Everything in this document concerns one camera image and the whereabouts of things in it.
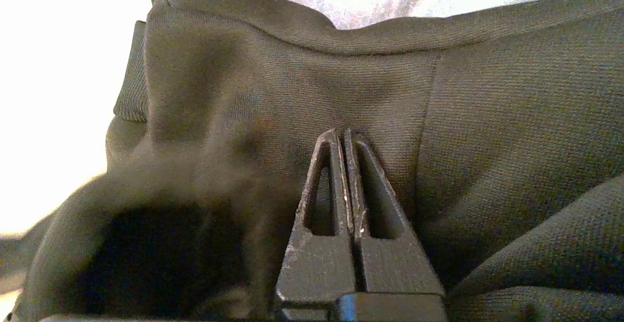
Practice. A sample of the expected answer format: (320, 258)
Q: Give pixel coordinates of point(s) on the black hooded sweatshirt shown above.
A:
(487, 142)

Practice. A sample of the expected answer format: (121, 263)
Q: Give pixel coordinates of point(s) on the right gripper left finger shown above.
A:
(317, 268)

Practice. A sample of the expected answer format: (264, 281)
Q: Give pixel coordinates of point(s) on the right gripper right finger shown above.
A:
(395, 268)

